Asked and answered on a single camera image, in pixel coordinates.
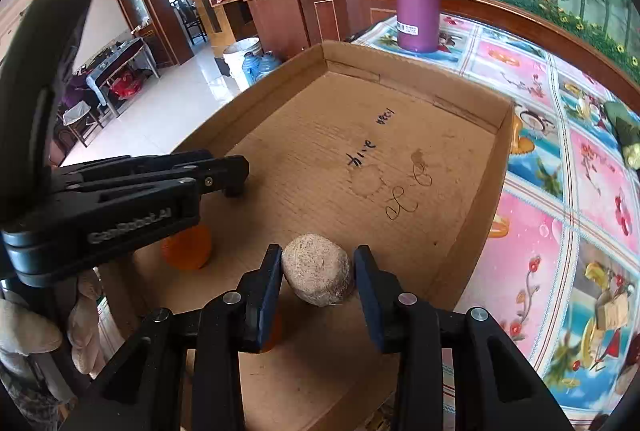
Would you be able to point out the wooden cabinet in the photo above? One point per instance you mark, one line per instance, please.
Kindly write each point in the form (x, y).
(285, 21)

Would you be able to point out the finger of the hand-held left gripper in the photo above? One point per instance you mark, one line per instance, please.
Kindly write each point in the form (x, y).
(232, 173)
(150, 159)

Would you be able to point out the orange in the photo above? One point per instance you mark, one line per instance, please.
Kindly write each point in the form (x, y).
(187, 251)

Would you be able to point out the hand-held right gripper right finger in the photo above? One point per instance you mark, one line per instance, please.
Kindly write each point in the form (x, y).
(370, 298)

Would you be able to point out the shallow cardboard box tray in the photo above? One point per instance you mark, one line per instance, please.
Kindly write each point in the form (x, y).
(310, 136)

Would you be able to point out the colourful printed tablecloth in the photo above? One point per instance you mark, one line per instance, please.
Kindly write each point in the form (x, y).
(525, 221)

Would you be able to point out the white plastic bucket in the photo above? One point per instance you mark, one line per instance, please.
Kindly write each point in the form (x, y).
(237, 61)

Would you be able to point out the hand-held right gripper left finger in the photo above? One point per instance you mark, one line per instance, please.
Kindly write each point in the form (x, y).
(270, 293)

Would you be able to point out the dark wooden chair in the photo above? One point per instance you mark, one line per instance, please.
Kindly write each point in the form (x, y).
(189, 18)

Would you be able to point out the red item under table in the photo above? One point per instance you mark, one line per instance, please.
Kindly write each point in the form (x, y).
(124, 87)

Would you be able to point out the dark green bag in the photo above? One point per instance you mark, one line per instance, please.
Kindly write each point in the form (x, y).
(625, 131)

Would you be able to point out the person's left hand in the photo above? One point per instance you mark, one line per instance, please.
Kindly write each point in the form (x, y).
(82, 326)

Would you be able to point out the metal frame side table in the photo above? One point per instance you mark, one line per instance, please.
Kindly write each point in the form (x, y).
(120, 56)

